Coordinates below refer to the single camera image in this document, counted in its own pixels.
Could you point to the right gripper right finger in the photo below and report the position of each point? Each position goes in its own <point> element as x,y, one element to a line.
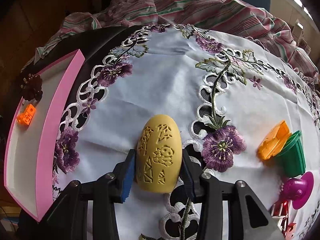
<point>190,173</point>

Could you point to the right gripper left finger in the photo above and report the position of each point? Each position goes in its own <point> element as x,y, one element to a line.
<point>127,175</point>

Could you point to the yellow carved egg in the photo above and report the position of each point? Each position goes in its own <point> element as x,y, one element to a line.
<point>159,155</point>

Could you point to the green plastic spool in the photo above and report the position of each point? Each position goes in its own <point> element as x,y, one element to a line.
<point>291,158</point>

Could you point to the white embroidered floral tablecloth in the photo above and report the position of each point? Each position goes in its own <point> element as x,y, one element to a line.
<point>224,92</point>

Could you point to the orange plastic gear toy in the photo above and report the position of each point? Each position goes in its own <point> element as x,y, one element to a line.
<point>274,141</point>

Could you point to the red plastic toy piece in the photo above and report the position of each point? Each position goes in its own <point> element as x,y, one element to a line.
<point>280,213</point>

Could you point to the pink white storage tray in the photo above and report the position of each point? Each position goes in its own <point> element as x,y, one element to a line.
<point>28,163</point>

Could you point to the magenta plastic spool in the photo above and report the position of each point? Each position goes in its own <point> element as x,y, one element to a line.
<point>298,190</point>

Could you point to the orange cube block toy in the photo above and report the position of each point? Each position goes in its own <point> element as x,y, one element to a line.
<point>27,115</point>

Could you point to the striped pink green blanket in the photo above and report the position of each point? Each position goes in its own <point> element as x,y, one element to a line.
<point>229,16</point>

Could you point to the white cardboard box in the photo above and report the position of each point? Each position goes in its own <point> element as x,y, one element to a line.
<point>297,31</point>

